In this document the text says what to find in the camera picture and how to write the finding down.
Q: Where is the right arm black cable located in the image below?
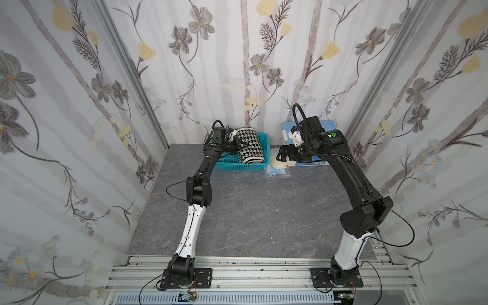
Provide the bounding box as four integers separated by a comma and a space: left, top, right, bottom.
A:
365, 197, 416, 248

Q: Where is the bag of blue masks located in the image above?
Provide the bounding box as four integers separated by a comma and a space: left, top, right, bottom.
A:
264, 165, 290, 177

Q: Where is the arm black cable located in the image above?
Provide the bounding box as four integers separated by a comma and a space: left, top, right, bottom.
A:
165, 180, 189, 203
365, 197, 416, 248

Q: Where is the black white knitted scarf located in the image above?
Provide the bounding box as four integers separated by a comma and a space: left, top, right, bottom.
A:
235, 127, 265, 165

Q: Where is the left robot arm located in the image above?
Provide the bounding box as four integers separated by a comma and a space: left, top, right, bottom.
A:
165, 127, 241, 287

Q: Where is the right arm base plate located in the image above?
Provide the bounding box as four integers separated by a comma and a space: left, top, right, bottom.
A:
310, 266, 364, 288

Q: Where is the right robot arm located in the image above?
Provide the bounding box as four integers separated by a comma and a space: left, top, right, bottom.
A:
277, 130, 393, 287

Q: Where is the bag of white gloves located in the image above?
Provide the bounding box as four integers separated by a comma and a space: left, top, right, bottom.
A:
269, 148, 288, 170

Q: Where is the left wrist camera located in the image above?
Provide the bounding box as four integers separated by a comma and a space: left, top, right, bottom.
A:
212, 120, 233, 144

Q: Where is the white slotted cable duct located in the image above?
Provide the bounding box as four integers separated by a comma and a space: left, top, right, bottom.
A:
112, 291, 341, 304

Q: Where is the aluminium rail frame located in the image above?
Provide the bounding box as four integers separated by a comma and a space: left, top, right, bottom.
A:
101, 241, 425, 304

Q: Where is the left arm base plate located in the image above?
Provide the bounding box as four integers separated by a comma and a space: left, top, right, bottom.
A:
156, 268, 213, 291

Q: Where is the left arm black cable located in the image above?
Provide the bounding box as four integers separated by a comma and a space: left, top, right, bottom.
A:
165, 180, 189, 203

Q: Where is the teal plastic basket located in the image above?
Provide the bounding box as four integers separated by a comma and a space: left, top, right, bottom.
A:
207, 131, 271, 172

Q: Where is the white box with blue lid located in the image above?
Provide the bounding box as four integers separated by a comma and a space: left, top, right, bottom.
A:
281, 120, 338, 167

